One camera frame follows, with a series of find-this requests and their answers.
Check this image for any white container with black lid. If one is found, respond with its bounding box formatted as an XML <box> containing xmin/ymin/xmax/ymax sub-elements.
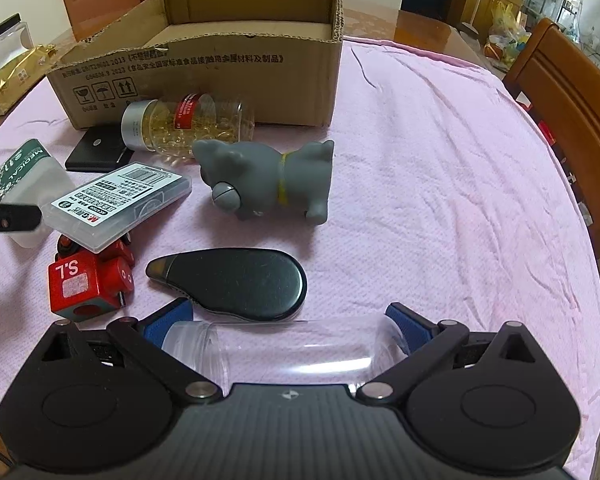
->
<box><xmin>0</xmin><ymin>14</ymin><xmax>33</xmax><ymax>86</ymax></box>

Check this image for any black square box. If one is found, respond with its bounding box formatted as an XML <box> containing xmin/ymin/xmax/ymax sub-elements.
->
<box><xmin>65</xmin><ymin>125</ymin><xmax>133</xmax><ymax>173</ymax></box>

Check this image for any gold foil package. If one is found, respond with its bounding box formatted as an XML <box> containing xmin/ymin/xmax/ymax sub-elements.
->
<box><xmin>0</xmin><ymin>44</ymin><xmax>61</xmax><ymax>113</ymax></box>

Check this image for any red toy train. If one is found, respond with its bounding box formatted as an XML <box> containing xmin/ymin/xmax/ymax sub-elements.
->
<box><xmin>48</xmin><ymin>234</ymin><xmax>137</xmax><ymax>322</ymax></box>

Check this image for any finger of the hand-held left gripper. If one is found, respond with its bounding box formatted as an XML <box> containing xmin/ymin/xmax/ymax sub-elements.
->
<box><xmin>0</xmin><ymin>202</ymin><xmax>43</xmax><ymax>256</ymax></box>

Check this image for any black teardrop-shaped case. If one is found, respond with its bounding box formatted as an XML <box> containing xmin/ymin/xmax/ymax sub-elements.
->
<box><xmin>145</xmin><ymin>249</ymin><xmax>308</xmax><ymax>322</ymax></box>

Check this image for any clear plastic jar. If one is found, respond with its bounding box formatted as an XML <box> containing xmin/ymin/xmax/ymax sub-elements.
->
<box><xmin>162</xmin><ymin>317</ymin><xmax>406</xmax><ymax>396</ymax></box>

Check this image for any grey rubber animal toy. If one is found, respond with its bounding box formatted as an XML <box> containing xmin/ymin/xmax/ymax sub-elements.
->
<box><xmin>192</xmin><ymin>139</ymin><xmax>336</xmax><ymax>225</ymax></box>

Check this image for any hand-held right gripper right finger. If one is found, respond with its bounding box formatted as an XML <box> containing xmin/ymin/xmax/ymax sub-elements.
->
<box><xmin>355</xmin><ymin>302</ymin><xmax>548</xmax><ymax>406</ymax></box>

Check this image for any clear plastic case with label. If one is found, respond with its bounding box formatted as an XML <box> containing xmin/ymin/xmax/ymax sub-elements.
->
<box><xmin>41</xmin><ymin>161</ymin><xmax>192</xmax><ymax>253</ymax></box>

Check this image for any yellow plastic bag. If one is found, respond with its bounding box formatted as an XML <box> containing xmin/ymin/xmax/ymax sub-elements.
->
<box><xmin>490</xmin><ymin>2</ymin><xmax>520</xmax><ymax>37</ymax></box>

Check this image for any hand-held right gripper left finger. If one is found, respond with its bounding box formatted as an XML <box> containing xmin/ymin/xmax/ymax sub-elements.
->
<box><xmin>27</xmin><ymin>297</ymin><xmax>224</xmax><ymax>406</ymax></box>

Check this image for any pink cloth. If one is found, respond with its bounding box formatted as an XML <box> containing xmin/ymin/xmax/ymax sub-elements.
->
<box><xmin>0</xmin><ymin>37</ymin><xmax>600</xmax><ymax>461</ymax></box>

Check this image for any white bottle with green label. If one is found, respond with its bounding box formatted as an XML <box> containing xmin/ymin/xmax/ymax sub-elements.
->
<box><xmin>0</xmin><ymin>139</ymin><xmax>73</xmax><ymax>250</ymax></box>

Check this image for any wooden door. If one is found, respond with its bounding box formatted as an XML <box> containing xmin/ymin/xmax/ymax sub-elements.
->
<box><xmin>54</xmin><ymin>0</ymin><xmax>146</xmax><ymax>41</ymax></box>

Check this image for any cardboard box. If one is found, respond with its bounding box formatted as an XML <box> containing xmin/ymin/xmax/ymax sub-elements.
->
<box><xmin>47</xmin><ymin>0</ymin><xmax>344</xmax><ymax>131</ymax></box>

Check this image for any capsule bottle with silver cap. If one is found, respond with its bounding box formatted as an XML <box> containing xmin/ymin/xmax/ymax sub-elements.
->
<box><xmin>121</xmin><ymin>92</ymin><xmax>256</xmax><ymax>156</ymax></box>

